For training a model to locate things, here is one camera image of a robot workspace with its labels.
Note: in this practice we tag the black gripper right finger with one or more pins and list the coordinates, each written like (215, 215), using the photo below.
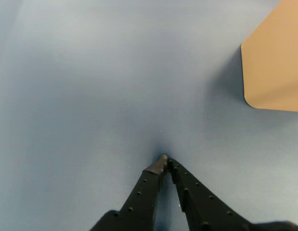
(201, 207)

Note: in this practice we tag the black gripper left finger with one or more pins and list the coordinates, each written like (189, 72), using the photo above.
(139, 199)

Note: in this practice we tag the tan square box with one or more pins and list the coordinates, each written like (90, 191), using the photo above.
(276, 67)

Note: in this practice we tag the dark blue-grey mat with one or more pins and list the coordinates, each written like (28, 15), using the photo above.
(91, 96)

